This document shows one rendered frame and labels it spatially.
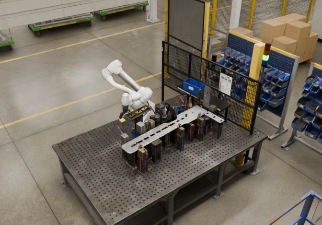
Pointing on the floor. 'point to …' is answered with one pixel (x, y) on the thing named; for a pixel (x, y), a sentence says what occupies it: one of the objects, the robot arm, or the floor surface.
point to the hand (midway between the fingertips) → (125, 119)
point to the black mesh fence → (206, 83)
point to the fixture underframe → (217, 182)
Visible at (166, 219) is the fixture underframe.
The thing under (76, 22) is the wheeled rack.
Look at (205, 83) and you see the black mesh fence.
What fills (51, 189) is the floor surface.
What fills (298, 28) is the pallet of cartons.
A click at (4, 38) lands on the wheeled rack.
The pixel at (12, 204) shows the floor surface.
